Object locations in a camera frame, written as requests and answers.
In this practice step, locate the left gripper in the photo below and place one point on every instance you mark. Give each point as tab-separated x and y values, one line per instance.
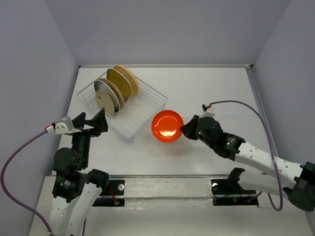
87	128

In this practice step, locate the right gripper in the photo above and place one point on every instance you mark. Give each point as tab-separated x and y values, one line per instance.
196	126

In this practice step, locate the orange plate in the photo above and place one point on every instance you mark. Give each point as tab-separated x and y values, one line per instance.
166	125

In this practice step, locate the small cream plate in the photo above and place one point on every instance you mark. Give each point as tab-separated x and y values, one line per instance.
104	102

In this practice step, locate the white green-rimmed plate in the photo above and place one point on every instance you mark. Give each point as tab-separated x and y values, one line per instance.
101	85

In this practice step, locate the beige floral plate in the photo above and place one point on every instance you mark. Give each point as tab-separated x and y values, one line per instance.
117	93

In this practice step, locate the woven bamboo tray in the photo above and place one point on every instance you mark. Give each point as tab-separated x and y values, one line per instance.
120	81

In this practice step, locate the white wire dish rack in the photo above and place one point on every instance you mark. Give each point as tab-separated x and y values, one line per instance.
137	113

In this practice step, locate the tan round plate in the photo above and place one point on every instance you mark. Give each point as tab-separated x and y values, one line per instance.
130	77

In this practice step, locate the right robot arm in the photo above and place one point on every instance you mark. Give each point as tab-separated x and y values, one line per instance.
292	181

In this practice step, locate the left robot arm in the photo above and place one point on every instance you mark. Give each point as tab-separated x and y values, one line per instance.
74	192

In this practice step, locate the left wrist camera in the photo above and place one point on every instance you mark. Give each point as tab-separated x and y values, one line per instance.
63	125

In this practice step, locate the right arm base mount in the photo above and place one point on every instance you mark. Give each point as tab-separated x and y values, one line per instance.
227	194

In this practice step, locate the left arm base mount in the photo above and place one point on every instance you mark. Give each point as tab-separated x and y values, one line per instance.
113	196

